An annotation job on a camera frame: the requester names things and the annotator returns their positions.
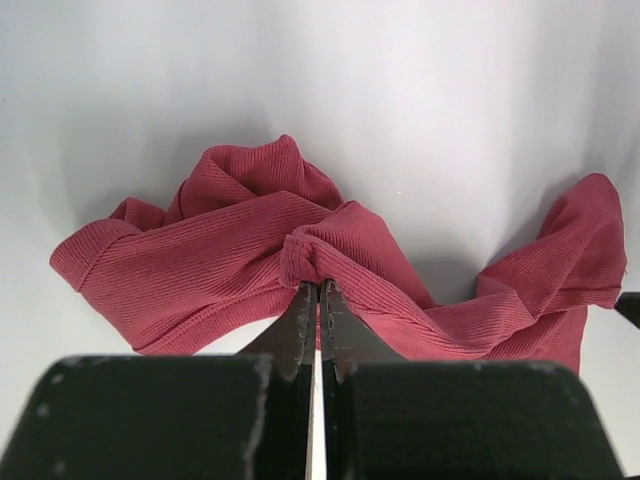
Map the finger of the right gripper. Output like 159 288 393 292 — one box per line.
615 292 640 328

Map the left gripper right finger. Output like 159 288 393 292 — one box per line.
319 281 623 479

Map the red tank top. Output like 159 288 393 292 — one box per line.
50 135 627 370

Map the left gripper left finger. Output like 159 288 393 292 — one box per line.
1 283 317 479

